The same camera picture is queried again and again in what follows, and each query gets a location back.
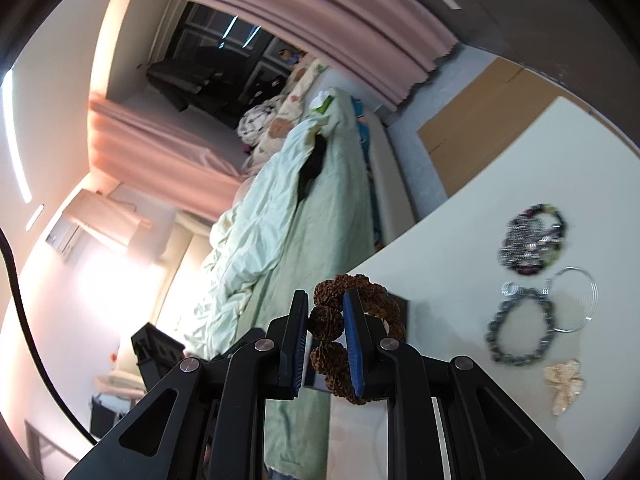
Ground bed with green sheet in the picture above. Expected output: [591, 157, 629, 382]
[150, 55, 418, 480]

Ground brown cardboard sheet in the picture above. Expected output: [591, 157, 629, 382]
[417, 57, 572, 197]

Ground gold bow hair clip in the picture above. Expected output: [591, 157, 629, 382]
[542, 358, 586, 417]

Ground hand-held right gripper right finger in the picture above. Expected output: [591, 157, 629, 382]
[342, 291, 586, 480]

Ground dark hanging clothes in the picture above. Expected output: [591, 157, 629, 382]
[146, 55, 238, 113]

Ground black jewelry box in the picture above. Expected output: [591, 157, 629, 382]
[302, 292, 410, 393]

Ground dark grey bead bracelet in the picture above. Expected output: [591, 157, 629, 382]
[485, 287, 561, 366]

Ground plush toy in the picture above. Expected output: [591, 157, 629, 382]
[278, 46, 309, 69]

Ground multicoloured dark bead bracelet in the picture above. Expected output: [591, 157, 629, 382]
[505, 203, 569, 276]

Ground green tissue pack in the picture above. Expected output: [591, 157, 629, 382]
[310, 91, 337, 114]

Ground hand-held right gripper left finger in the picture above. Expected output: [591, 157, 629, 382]
[65, 290, 309, 480]

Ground bear print blanket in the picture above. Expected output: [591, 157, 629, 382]
[247, 57, 332, 161]

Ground ceiling light strip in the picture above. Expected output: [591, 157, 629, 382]
[2, 67, 34, 204]

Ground white air conditioner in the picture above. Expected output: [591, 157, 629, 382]
[45, 215, 85, 264]

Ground thin silver wire bangle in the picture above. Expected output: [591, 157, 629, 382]
[542, 266, 599, 333]

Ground black garment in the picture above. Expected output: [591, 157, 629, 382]
[297, 135, 329, 206]

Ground pink towel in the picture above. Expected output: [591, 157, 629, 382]
[65, 189, 154, 267]

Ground pink curtain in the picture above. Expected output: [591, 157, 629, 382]
[119, 0, 462, 112]
[87, 94, 252, 222]

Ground white black patterned quilt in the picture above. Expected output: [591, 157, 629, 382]
[237, 100, 277, 147]

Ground silver rhinestone chain bracelet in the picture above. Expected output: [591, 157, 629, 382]
[497, 217, 556, 267]

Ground light green duvet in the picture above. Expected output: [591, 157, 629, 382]
[182, 120, 326, 356]

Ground brown walnut bead bracelet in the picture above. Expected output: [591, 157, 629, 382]
[307, 274, 407, 406]

